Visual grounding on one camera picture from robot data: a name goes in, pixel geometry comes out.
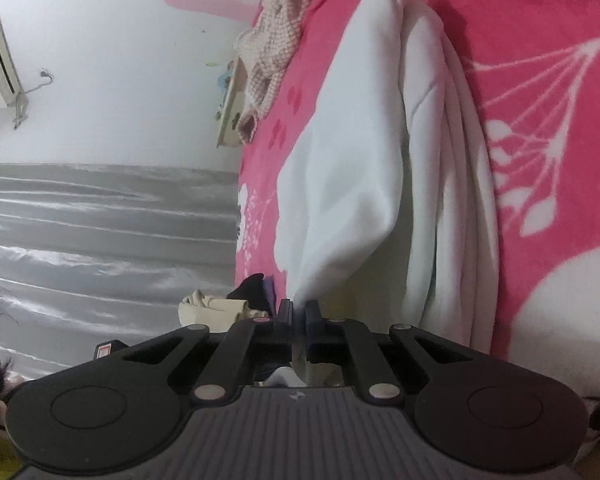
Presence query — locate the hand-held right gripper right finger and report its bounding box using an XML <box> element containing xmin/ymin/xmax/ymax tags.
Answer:
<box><xmin>304</xmin><ymin>300</ymin><xmax>481</xmax><ymax>403</ymax></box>

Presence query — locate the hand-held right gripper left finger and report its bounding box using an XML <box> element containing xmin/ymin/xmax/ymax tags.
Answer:
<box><xmin>115</xmin><ymin>299</ymin><xmax>295</xmax><ymax>407</ymax></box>

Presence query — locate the white sweatshirt orange print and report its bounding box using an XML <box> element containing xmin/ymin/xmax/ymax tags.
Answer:
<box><xmin>272</xmin><ymin>0</ymin><xmax>501</xmax><ymax>386</ymax></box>

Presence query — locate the black cloth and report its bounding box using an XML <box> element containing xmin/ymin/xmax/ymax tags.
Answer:
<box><xmin>227</xmin><ymin>272</ymin><xmax>276</xmax><ymax>318</ymax></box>

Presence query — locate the cream folded garment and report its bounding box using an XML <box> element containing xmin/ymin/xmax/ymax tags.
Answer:
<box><xmin>179</xmin><ymin>289</ymin><xmax>253</xmax><ymax>328</ymax></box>

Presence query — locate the grey satin curtain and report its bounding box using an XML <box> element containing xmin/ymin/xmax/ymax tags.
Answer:
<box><xmin>0</xmin><ymin>162</ymin><xmax>241</xmax><ymax>386</ymax></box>

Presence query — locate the cream nightstand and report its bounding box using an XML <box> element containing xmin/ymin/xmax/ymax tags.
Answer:
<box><xmin>214</xmin><ymin>55</ymin><xmax>248</xmax><ymax>148</ymax></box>

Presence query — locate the beige knit sweater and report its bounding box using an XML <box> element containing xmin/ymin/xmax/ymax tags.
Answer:
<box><xmin>232</xmin><ymin>0</ymin><xmax>313</xmax><ymax>146</ymax></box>

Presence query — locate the pink floral bed sheet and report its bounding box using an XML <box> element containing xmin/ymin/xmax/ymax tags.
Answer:
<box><xmin>232</xmin><ymin>0</ymin><xmax>600</xmax><ymax>411</ymax></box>

